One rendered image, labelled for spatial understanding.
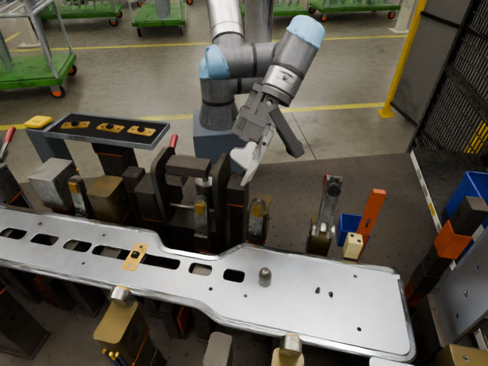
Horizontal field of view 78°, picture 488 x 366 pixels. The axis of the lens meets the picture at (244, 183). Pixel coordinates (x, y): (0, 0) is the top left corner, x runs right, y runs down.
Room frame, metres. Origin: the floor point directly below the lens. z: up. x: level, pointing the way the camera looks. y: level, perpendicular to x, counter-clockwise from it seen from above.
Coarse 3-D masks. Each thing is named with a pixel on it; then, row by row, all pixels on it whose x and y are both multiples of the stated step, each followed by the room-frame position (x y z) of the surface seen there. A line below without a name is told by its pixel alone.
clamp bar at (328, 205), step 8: (328, 176) 0.53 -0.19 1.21; (336, 176) 0.53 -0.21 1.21; (328, 184) 0.52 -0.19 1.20; (336, 184) 0.50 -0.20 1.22; (328, 192) 0.49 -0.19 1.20; (336, 192) 0.49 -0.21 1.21; (328, 200) 0.52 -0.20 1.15; (336, 200) 0.51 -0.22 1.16; (320, 208) 0.51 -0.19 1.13; (328, 208) 0.51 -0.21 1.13; (320, 216) 0.50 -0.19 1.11; (328, 216) 0.51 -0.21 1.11; (328, 224) 0.50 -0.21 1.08; (328, 232) 0.49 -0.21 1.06
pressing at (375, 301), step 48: (0, 240) 0.52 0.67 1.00; (96, 240) 0.52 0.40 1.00; (144, 240) 0.52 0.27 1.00; (144, 288) 0.38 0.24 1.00; (192, 288) 0.38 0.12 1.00; (240, 288) 0.38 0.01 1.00; (288, 288) 0.38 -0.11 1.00; (336, 288) 0.38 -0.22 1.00; (384, 288) 0.38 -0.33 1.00; (336, 336) 0.27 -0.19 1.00; (384, 336) 0.27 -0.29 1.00
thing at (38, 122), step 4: (36, 116) 0.92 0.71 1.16; (40, 116) 0.92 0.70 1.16; (44, 116) 0.92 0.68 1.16; (32, 120) 0.90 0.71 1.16; (36, 120) 0.90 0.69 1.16; (40, 120) 0.90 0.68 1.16; (44, 120) 0.90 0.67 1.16; (48, 120) 0.90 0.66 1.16; (24, 124) 0.87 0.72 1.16; (28, 124) 0.87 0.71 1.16; (32, 124) 0.87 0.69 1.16; (36, 124) 0.87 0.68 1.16; (40, 124) 0.87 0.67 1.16; (44, 124) 0.88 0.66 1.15; (40, 128) 0.86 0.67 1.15
